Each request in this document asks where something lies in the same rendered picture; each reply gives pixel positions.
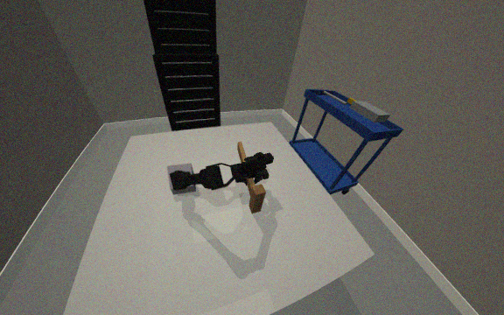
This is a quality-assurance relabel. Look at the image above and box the wooden board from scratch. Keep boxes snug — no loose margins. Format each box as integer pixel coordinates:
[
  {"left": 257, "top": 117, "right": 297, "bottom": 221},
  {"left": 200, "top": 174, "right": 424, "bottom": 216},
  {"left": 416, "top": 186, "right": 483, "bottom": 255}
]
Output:
[{"left": 237, "top": 142, "right": 255, "bottom": 195}]

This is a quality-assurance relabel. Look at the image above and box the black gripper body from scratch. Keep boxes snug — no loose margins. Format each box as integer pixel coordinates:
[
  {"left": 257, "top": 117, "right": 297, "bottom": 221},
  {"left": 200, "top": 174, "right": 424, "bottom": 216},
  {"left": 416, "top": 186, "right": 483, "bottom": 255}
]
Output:
[{"left": 235, "top": 169, "right": 269, "bottom": 183}]

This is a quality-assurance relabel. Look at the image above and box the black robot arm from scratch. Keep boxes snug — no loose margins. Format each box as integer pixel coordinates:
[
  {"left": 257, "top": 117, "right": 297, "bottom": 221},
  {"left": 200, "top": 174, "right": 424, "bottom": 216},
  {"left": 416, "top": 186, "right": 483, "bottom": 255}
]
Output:
[{"left": 169, "top": 152, "right": 274, "bottom": 190}]

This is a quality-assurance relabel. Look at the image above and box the dark brown wooden post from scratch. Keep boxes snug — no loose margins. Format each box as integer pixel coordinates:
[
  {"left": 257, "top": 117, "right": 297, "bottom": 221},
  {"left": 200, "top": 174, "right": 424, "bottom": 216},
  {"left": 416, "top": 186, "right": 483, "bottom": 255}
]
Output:
[{"left": 249, "top": 184, "right": 266, "bottom": 214}]

